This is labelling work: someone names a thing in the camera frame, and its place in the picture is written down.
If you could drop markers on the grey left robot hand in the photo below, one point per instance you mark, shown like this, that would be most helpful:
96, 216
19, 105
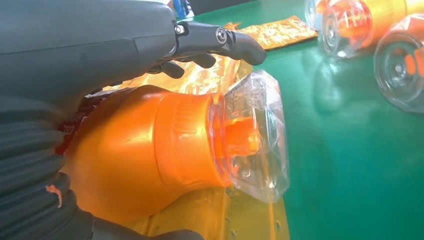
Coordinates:
66, 43

